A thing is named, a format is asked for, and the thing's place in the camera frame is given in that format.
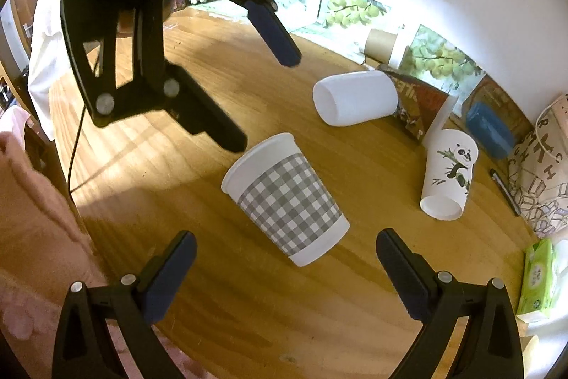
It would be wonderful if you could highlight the plain white cup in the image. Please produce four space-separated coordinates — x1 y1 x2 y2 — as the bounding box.
312 71 399 126

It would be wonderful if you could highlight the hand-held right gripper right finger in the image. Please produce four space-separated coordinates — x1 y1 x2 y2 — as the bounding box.
376 229 526 379

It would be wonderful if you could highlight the brown picture board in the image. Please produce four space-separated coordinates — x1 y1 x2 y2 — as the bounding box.
461 75 535 149

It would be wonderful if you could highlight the grey checked paper cup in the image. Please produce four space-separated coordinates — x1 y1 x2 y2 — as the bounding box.
221 132 351 267

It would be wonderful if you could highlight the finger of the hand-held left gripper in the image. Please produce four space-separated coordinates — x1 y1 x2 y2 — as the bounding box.
60 0 248 153
177 0 302 67

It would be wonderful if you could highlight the black cable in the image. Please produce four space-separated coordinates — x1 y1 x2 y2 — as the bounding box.
66 42 100 202

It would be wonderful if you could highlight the green tissue packet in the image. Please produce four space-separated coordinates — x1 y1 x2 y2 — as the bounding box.
516 238 557 323

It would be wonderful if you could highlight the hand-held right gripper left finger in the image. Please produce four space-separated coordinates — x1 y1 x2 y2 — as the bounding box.
52 230 198 379

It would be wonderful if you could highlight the plain brown paper cup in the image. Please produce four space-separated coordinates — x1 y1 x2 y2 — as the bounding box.
363 28 413 69

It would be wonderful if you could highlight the pink fleece blanket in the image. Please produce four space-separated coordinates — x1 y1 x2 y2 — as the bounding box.
0 104 209 379

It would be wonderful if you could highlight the brown patterned paper cup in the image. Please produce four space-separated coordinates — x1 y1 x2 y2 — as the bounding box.
377 65 459 145

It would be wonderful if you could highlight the white packet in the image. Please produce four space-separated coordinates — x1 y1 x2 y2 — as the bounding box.
550 239 568 318

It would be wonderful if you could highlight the letter print bag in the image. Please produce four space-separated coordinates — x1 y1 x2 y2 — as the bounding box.
508 94 568 238

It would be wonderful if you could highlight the black pen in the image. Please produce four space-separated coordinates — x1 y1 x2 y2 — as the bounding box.
489 168 522 217

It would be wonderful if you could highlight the wooden cabinet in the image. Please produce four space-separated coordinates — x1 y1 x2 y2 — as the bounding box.
0 0 34 109

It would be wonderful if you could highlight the white cloth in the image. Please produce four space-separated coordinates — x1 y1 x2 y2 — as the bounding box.
27 0 67 140

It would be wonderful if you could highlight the white panda print cup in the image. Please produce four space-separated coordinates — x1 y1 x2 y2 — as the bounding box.
419 129 479 221

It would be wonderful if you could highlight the blue cylindrical object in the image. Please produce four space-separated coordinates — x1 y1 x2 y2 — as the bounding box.
466 101 515 160

